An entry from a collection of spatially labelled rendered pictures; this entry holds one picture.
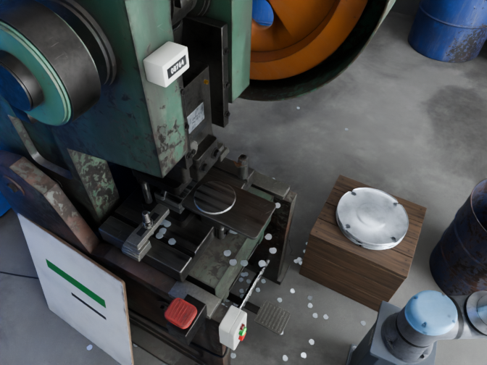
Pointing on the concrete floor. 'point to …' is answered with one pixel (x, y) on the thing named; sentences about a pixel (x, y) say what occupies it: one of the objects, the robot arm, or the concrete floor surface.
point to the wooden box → (359, 253)
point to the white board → (81, 292)
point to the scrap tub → (464, 248)
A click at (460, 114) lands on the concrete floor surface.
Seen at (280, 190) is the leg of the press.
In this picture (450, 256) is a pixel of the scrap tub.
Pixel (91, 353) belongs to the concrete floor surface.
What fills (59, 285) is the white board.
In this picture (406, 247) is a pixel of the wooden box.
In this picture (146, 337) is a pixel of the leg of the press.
